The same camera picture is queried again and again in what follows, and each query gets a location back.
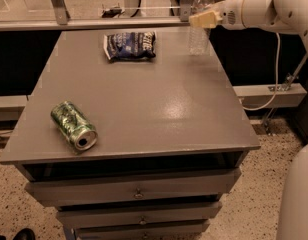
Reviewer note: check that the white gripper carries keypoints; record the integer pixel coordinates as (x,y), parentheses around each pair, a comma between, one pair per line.
(231,13)

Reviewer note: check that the clear plastic water bottle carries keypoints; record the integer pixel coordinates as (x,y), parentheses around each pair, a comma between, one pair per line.
(199,37)

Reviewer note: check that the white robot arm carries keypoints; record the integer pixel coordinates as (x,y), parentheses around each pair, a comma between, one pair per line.
(279,16)

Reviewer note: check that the green soda can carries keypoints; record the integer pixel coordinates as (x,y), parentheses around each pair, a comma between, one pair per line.
(77,129)

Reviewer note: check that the small black floor device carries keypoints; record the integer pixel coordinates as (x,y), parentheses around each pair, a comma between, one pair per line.
(111,12)

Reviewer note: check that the blue chip bag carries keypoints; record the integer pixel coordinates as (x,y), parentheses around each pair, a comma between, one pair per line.
(130,45)

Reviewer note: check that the grey drawer cabinet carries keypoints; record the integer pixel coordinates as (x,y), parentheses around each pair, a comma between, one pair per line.
(174,113)

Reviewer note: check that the top grey drawer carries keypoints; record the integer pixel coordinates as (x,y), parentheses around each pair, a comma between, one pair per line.
(133,188)

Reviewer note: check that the grey drawer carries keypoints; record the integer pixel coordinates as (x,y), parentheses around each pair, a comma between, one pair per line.
(144,232)
(139,215)
(133,188)

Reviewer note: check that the bottom grey drawer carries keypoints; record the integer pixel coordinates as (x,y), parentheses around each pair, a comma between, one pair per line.
(144,232)

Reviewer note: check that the middle grey drawer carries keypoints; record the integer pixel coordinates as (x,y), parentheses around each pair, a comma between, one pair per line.
(139,215)

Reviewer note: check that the black shoe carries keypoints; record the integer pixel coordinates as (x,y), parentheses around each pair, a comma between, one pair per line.
(25,234)

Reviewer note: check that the metal railing frame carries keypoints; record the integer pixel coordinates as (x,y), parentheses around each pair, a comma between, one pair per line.
(26,15)

